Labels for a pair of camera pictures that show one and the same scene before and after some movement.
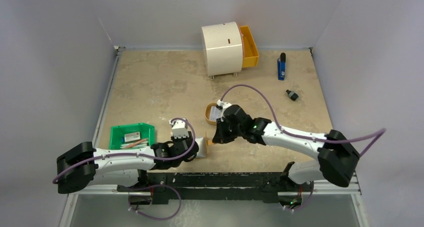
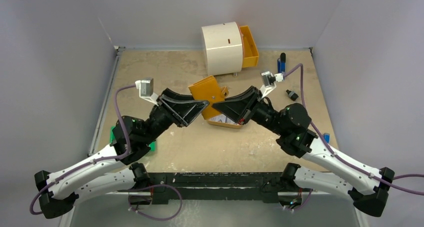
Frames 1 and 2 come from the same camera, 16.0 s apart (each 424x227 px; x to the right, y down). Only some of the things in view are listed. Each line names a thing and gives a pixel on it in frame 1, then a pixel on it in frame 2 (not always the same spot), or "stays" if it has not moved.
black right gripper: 218,132 → 251,104
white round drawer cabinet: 223,48 stays
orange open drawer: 250,52 stays
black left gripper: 174,140 → 181,109
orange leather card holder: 203,143 → 208,89
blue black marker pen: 281,64 stays
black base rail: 167,188 stays
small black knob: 292,95 stays
